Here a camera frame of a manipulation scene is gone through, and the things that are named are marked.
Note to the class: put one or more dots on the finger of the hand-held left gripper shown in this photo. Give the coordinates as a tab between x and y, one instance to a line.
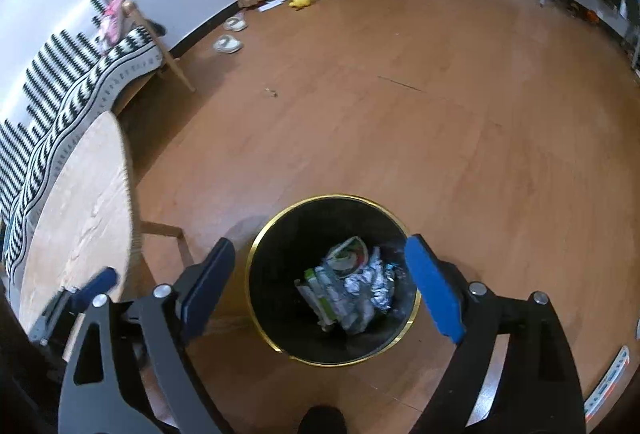
100	281

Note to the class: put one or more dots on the small orange object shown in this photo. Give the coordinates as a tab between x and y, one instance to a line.
592	16

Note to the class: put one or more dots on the white paper sheet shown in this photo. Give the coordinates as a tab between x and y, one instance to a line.
272	4

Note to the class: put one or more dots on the wooden frame sofa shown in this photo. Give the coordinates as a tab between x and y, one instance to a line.
175	68

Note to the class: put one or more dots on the silver foil wrapper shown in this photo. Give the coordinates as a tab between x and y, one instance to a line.
372	286

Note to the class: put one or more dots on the white shoe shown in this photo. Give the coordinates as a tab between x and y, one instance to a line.
235	23
227	44

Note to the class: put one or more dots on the black white striped blanket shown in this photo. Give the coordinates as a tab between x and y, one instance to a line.
65	98

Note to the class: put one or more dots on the pink cartoon cushion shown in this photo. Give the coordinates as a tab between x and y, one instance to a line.
112	16

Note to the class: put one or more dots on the yellow toy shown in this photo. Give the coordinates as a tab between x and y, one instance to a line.
301	2

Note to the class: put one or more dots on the white ruler strip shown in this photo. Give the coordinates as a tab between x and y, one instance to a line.
607	381

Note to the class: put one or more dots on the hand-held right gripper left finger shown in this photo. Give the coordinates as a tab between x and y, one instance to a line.
207	286

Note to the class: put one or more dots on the red green printed wrapper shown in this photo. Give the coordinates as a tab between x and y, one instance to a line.
350	255

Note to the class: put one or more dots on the green white carton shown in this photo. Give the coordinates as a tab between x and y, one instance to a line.
315	289

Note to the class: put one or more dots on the black gold-rimmed trash bin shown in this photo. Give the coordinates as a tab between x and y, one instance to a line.
280	314

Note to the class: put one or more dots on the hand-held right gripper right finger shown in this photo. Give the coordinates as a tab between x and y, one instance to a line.
432	289

